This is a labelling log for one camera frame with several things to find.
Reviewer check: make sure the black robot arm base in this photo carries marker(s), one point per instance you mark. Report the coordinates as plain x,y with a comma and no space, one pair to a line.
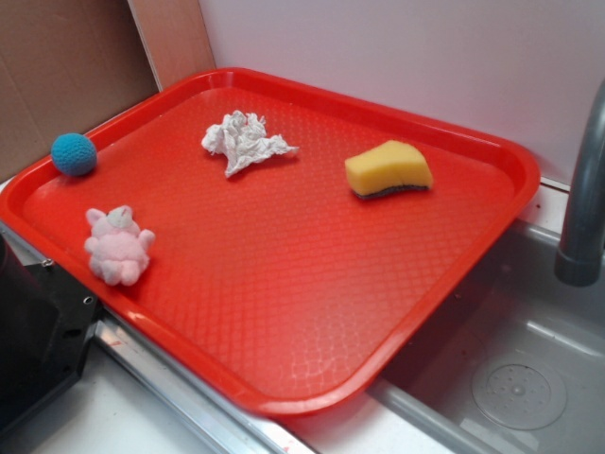
47,321

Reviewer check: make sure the yellow sponge with green pad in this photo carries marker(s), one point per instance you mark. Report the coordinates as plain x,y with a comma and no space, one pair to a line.
391,166

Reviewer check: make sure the red plastic tray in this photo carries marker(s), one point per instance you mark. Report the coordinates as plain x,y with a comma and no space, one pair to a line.
279,286

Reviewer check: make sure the crumpled white paper towel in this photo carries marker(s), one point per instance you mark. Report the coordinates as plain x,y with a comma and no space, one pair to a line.
243,140

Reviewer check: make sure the pink plush toy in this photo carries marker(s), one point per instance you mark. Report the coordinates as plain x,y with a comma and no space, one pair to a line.
117,246

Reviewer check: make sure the light wooden board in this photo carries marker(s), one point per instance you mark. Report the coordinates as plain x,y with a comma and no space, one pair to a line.
175,39

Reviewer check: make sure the blue knitted ball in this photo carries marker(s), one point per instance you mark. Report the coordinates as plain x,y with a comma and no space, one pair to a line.
74,154

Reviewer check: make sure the grey toy sink basin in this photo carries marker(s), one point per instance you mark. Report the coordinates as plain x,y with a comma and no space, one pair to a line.
511,362

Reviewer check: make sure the grey faucet spout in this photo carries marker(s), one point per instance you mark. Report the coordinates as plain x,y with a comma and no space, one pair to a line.
579,255

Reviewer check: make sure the brown cardboard panel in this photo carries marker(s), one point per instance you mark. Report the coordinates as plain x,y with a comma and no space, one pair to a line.
66,66

